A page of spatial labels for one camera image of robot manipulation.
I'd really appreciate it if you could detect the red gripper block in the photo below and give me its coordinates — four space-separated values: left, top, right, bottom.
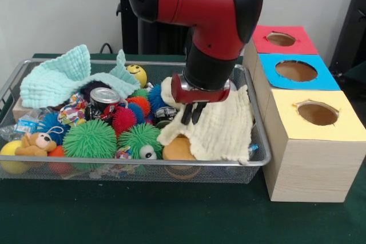
170 74 231 126

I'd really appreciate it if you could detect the cream yellow waffle cloth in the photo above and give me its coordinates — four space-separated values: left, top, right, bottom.
156 77 256 166

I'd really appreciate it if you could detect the wooden box with three holes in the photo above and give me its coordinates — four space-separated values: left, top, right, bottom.
242 25 366 202

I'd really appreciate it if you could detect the tan toy burger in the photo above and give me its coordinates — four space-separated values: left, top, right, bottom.
162 137 197 161

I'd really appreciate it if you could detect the green spiky ball with eyes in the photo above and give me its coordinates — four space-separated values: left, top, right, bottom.
116 123 164 161

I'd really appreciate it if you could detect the yellow smiley ball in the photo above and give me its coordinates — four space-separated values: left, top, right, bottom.
125 64 148 89

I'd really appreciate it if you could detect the black drink can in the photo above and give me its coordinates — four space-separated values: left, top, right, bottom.
89 87 121 113

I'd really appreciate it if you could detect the green spiky rubber ball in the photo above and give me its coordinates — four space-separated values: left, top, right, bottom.
62 119 118 159

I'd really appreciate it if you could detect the blue spiky rubber ball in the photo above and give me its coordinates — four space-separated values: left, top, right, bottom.
37 112 71 145

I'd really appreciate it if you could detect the mint green waffle cloth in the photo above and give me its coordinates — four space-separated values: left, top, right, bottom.
19 44 141 108

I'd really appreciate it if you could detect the small brown teddy bear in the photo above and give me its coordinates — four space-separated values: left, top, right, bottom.
14 131 57 157

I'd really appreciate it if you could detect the dark green side tablecloth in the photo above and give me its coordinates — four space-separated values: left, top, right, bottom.
340 63 366 103

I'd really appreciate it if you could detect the black monitor on stand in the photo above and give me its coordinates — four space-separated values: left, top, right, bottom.
328 0 366 69

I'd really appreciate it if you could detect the plain yellow foam ball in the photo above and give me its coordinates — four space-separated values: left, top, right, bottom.
0 140 29 174

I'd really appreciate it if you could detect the shallow wire mesh bin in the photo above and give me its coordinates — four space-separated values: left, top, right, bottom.
0 58 272 185

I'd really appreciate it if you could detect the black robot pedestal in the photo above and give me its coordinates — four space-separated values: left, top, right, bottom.
110 0 190 55

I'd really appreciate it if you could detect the black curved cable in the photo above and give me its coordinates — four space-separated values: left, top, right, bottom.
99 43 121 55

